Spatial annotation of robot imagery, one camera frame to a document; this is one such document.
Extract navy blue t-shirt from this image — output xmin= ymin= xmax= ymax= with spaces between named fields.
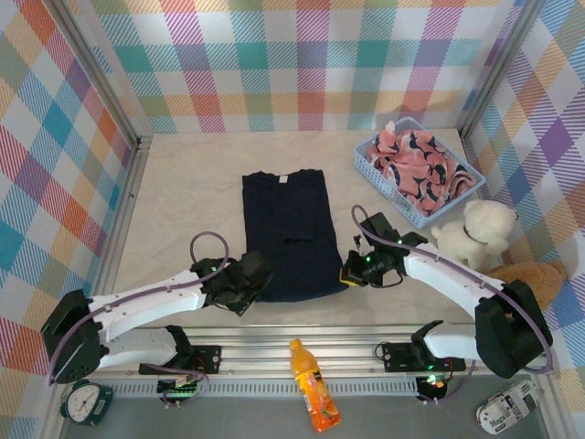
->
xmin=240 ymin=169 xmax=344 ymax=304

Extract pink whale print shorts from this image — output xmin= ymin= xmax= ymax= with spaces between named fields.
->
xmin=367 ymin=119 xmax=474 ymax=217

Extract light blue plastic basket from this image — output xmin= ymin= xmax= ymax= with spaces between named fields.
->
xmin=354 ymin=116 xmax=486 ymax=230

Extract white plush dog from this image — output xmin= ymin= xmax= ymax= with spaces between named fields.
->
xmin=431 ymin=198 xmax=517 ymax=271

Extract left controller board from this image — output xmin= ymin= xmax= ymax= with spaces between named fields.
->
xmin=156 ymin=373 xmax=202 ymax=406

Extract controller board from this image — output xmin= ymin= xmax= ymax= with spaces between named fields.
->
xmin=156 ymin=373 xmax=202 ymax=406
xmin=415 ymin=372 xmax=452 ymax=403

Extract orange juice bottle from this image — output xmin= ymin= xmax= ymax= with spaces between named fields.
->
xmin=288 ymin=337 xmax=343 ymax=434

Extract right controller board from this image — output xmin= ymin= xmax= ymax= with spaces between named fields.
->
xmin=415 ymin=372 xmax=452 ymax=403

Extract brown teddy bear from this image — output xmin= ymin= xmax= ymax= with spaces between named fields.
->
xmin=484 ymin=260 xmax=568 ymax=312

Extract green alarm clock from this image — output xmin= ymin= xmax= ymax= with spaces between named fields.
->
xmin=58 ymin=378 xmax=114 ymax=427

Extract newspaper print pouch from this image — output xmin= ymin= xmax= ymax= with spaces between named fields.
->
xmin=474 ymin=380 xmax=543 ymax=434

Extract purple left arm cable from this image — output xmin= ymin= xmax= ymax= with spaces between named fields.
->
xmin=47 ymin=231 xmax=232 ymax=403

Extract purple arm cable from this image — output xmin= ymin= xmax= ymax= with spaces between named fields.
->
xmin=47 ymin=231 xmax=232 ymax=403
xmin=350 ymin=205 xmax=557 ymax=406

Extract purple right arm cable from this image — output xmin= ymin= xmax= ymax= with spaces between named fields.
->
xmin=350 ymin=205 xmax=557 ymax=406

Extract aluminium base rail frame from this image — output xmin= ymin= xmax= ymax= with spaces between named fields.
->
xmin=49 ymin=322 xmax=561 ymax=380

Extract aluminium side rail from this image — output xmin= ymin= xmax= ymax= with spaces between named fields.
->
xmin=77 ymin=136 xmax=152 ymax=321

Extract aluminium corner post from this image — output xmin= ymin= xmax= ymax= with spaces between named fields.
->
xmin=456 ymin=0 xmax=548 ymax=141
xmin=48 ymin=0 xmax=154 ymax=150

